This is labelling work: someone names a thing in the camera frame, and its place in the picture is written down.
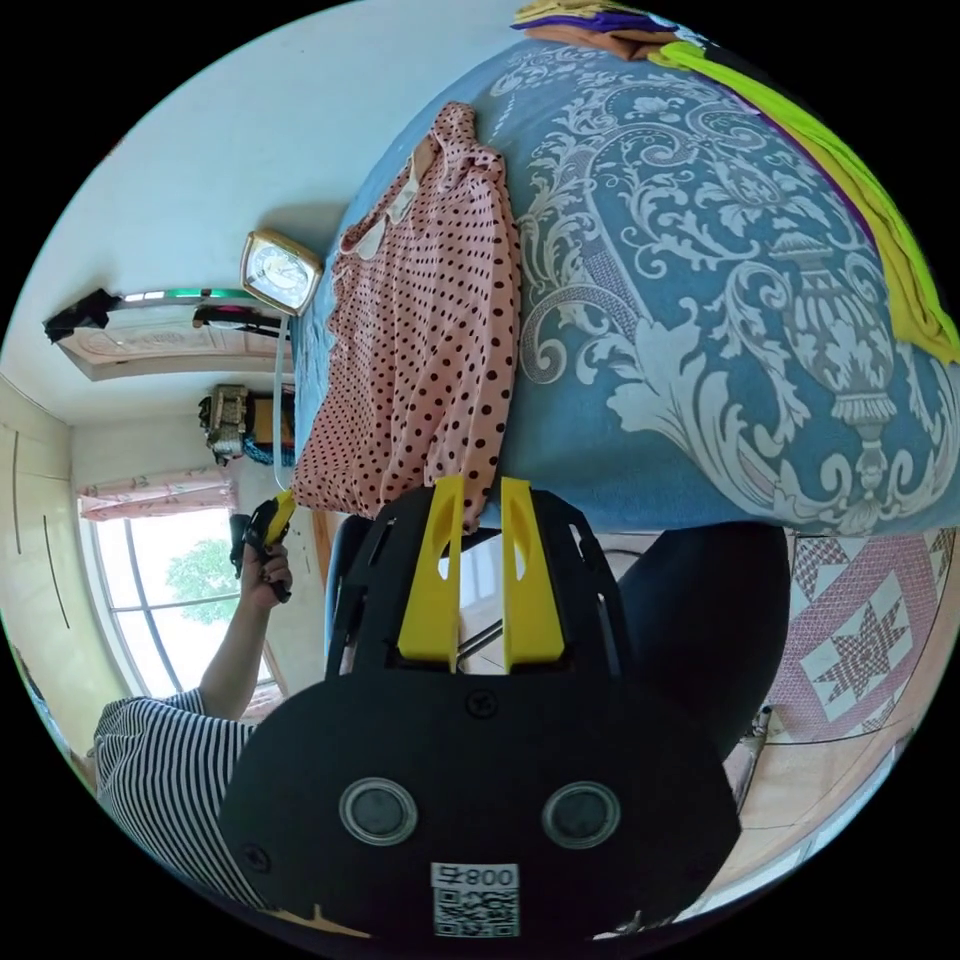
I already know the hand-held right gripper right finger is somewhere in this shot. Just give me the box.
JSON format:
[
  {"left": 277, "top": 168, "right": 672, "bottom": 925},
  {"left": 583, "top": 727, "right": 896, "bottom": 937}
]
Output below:
[{"left": 500, "top": 476, "right": 566, "bottom": 671}]

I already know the gold square clock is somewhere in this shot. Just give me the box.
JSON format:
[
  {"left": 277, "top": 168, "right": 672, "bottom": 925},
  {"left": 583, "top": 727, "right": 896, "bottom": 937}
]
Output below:
[{"left": 239, "top": 229, "right": 326, "bottom": 319}]

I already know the cream cupboard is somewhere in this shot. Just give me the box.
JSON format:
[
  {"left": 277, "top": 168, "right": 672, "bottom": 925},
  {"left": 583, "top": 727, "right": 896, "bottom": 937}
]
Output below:
[{"left": 0, "top": 373, "right": 133, "bottom": 703}]

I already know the person's left hand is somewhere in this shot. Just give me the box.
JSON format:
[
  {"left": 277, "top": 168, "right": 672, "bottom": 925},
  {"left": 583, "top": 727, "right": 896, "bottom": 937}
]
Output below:
[{"left": 238, "top": 541, "right": 295, "bottom": 610}]

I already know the wooden door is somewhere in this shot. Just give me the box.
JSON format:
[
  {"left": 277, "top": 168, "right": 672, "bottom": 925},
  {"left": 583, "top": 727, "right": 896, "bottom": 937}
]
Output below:
[{"left": 43, "top": 284, "right": 295, "bottom": 384}]

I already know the pink floral curtain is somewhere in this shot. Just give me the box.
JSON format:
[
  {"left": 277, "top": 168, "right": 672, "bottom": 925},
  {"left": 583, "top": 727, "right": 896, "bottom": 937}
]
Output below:
[{"left": 76, "top": 464, "right": 238, "bottom": 524}]

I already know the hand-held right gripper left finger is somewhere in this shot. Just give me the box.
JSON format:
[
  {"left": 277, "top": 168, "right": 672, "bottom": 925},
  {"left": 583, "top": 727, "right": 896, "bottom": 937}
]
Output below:
[{"left": 396, "top": 474, "right": 466, "bottom": 667}]

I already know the person's left forearm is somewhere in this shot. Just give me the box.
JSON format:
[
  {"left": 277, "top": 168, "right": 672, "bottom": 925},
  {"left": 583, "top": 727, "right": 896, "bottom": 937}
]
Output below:
[{"left": 197, "top": 599, "right": 280, "bottom": 723}]

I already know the pink black polka dot sleeveless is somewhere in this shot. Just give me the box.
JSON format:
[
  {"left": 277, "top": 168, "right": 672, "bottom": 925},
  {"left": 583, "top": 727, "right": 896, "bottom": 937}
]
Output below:
[{"left": 289, "top": 101, "right": 523, "bottom": 532}]

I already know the person's body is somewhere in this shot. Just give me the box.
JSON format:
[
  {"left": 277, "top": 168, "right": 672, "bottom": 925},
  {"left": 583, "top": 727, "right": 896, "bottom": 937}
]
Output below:
[{"left": 86, "top": 517, "right": 793, "bottom": 913}]

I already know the cluttered shelf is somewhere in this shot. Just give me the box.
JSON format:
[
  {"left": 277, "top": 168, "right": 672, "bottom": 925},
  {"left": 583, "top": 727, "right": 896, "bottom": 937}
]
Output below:
[{"left": 197, "top": 382, "right": 295, "bottom": 468}]

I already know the bed with blue patterned quilt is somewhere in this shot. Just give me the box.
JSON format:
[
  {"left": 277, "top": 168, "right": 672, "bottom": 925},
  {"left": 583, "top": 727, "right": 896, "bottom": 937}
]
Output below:
[{"left": 290, "top": 37, "right": 960, "bottom": 751}]

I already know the window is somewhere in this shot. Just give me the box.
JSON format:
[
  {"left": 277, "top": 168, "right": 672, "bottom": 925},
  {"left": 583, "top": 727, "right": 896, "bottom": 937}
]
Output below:
[{"left": 80, "top": 508, "right": 280, "bottom": 700}]

